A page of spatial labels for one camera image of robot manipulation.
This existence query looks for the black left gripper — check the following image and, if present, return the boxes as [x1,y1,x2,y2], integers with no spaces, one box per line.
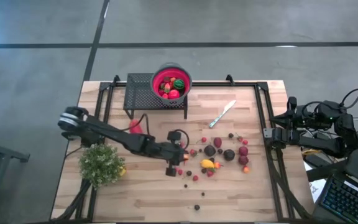
[158,136,190,178]

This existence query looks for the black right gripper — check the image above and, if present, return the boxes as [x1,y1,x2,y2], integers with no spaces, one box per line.
[270,105,321,129]

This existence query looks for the small green watermelon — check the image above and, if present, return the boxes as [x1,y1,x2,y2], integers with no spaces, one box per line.
[173,78,186,91]

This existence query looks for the red collapsible colander grey rim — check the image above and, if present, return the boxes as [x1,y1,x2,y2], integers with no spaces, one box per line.
[150,62,193,106]

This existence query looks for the dark purple round fruit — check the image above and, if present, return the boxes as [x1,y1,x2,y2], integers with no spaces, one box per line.
[223,149,236,162]
[203,144,217,157]

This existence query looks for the large red pepper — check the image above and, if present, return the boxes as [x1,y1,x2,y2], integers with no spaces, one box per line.
[129,119,144,135]

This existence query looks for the potted plant white flowers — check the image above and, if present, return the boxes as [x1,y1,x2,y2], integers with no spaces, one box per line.
[78,142,127,189]

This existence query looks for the white paper sheet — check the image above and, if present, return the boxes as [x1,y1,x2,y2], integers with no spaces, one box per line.
[309,179,328,203]

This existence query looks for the black perforated metal shelf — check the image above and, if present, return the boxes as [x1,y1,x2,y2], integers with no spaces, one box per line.
[122,73,189,121]

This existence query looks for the laptop keyboard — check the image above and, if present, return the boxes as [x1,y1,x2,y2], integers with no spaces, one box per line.
[311,169,358,224]

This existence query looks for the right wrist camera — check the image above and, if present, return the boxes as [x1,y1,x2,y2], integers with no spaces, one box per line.
[287,96,298,111]

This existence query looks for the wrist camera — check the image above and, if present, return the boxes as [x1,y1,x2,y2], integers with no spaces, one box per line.
[167,130,183,143]
[287,96,298,111]

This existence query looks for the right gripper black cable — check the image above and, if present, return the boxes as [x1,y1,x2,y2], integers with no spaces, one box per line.
[301,101,323,118]

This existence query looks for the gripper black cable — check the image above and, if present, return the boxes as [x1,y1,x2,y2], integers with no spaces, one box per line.
[121,113,191,151]
[301,101,323,118]

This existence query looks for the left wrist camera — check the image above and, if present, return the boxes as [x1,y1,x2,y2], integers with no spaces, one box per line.
[167,130,183,143]

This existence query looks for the yellow cable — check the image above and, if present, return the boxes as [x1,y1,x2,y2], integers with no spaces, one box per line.
[301,148,323,156]

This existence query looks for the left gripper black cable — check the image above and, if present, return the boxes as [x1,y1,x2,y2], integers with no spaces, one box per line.
[121,113,191,151]

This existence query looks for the knife with teal handle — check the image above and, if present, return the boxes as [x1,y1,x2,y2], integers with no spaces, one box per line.
[209,100,237,129]

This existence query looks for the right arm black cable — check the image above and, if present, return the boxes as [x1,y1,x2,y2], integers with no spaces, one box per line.
[340,88,358,110]

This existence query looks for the black aluminium table frame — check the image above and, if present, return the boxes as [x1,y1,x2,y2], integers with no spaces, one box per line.
[50,74,312,223]

